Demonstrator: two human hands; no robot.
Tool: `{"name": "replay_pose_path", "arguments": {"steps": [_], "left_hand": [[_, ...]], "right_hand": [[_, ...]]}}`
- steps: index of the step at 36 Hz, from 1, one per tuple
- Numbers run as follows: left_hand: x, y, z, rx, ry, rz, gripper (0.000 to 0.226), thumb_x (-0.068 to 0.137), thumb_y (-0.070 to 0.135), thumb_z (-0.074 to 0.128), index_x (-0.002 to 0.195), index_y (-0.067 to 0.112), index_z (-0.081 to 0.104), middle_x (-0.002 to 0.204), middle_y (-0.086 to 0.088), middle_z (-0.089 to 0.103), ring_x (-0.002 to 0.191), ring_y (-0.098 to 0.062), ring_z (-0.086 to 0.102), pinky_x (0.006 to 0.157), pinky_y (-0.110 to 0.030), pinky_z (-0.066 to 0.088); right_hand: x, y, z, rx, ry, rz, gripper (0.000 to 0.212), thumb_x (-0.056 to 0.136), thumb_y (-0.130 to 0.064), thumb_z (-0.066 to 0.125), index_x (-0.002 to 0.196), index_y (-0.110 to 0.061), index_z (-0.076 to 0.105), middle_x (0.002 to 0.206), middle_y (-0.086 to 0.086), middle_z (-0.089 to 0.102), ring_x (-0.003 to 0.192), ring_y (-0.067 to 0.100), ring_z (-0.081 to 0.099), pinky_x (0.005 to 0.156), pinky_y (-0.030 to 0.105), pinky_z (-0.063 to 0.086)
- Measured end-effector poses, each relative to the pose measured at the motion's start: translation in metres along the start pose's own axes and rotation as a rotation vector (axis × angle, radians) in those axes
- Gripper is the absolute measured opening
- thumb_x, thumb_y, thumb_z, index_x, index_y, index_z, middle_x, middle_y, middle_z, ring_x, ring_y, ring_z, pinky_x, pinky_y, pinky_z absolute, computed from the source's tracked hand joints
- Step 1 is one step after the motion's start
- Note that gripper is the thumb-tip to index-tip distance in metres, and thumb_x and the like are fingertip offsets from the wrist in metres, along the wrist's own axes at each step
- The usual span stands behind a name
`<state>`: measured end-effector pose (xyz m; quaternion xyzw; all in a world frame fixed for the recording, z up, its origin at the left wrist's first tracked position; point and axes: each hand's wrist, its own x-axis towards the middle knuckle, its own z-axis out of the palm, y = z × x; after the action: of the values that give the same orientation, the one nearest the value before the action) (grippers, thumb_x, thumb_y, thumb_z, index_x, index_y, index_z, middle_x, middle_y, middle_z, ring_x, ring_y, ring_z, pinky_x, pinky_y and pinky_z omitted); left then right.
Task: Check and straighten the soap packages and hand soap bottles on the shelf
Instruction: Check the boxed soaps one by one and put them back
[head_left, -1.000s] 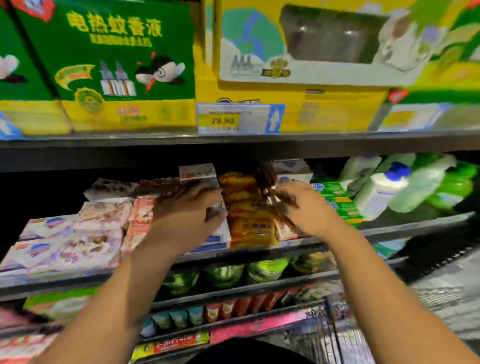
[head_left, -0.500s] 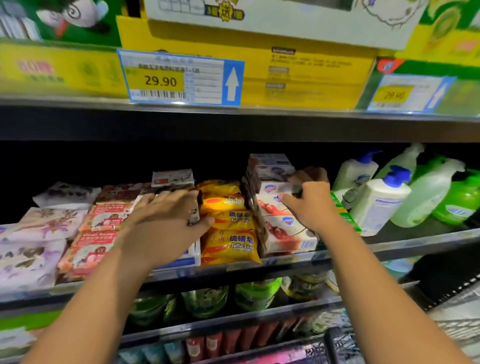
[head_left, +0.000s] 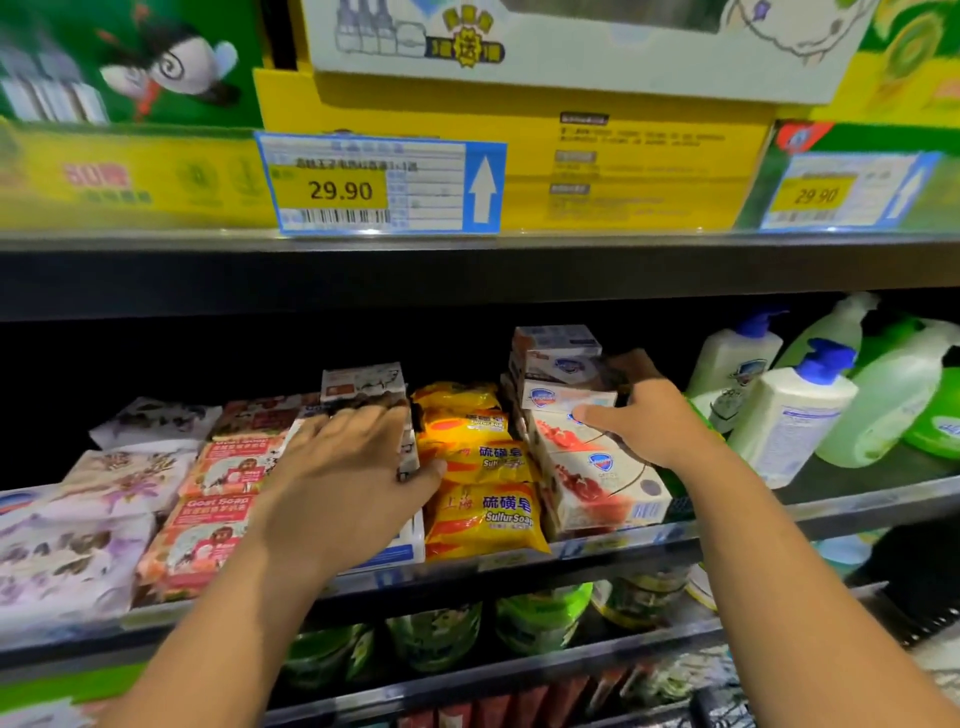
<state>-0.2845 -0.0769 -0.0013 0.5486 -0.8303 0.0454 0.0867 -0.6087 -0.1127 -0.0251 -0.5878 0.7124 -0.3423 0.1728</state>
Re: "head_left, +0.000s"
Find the white hand sanitizer bottle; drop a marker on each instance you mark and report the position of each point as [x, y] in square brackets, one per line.
[788, 420]
[728, 368]

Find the stack of white purple soap boxes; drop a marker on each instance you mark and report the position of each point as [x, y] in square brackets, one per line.
[600, 480]

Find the person's left forearm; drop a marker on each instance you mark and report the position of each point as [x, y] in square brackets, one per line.
[225, 645]

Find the large yellow box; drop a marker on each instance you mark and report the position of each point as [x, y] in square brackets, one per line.
[600, 45]

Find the bright green hand sanitizer bottle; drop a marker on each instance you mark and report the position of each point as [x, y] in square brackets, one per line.
[938, 420]

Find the stack of pink soap boxes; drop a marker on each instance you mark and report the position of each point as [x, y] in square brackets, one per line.
[195, 540]

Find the person's right hand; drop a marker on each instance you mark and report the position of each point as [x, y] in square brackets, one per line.
[660, 420]

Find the green box mosquito print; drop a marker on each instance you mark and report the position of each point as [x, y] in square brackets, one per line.
[90, 90]

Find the white blue price tag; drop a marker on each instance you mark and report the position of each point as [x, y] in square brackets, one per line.
[383, 185]
[848, 192]

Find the pale green hand sanitizer bottle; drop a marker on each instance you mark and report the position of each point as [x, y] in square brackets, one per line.
[833, 323]

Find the stack of floral soap boxes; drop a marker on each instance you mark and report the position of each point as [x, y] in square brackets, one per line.
[68, 570]

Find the stack of yellow soap boxes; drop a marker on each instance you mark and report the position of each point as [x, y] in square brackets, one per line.
[480, 510]

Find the person's right forearm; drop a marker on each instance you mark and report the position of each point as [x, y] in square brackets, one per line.
[810, 600]

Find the stack of white orange soap boxes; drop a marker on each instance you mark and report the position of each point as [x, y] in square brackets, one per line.
[360, 383]

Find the row of red tubes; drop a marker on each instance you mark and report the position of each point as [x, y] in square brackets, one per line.
[510, 705]

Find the green yellow cartoon box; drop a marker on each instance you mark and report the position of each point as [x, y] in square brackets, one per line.
[908, 60]

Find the person's left hand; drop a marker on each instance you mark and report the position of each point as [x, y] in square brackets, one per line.
[353, 488]

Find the green white carton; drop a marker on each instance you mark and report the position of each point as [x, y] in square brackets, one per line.
[60, 698]

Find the white purple shield soap box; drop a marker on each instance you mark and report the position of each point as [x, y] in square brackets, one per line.
[30, 500]

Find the flat yellow box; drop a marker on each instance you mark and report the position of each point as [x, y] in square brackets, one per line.
[660, 158]

